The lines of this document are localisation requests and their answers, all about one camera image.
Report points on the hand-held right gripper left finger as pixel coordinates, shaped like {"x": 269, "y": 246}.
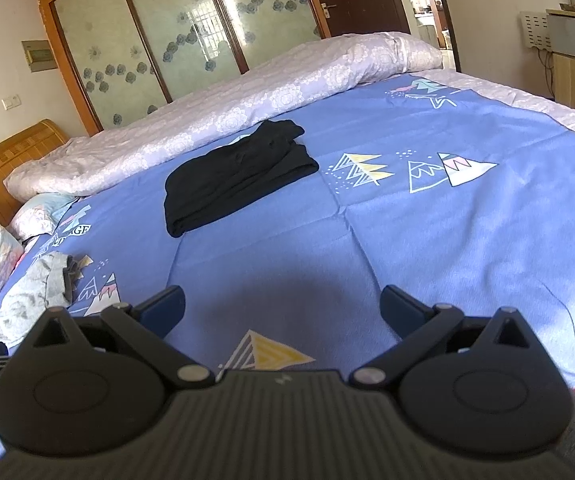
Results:
{"x": 167, "y": 305}

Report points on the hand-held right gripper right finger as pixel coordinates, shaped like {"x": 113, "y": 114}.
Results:
{"x": 400, "y": 310}

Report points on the black pants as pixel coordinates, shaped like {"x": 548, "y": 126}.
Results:
{"x": 227, "y": 180}

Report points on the blue printed bed sheet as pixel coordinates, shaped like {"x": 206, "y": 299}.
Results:
{"x": 417, "y": 240}

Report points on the grey white crumpled cloth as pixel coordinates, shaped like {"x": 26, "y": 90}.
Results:
{"x": 32, "y": 290}

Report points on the light floral crumpled cloth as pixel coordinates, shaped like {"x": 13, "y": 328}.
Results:
{"x": 37, "y": 217}

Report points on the wooden headboard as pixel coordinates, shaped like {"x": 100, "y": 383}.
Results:
{"x": 12, "y": 155}

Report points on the white floral quilt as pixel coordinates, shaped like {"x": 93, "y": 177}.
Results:
{"x": 217, "y": 110}

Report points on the wooden wardrobe with floral glass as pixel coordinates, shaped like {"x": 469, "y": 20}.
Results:
{"x": 117, "y": 50}

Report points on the white wall switch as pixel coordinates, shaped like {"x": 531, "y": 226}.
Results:
{"x": 11, "y": 101}

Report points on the beige wall breaker box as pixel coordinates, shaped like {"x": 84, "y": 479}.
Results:
{"x": 39, "y": 55}

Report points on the white perforated wall box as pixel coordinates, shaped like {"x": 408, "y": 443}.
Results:
{"x": 535, "y": 30}

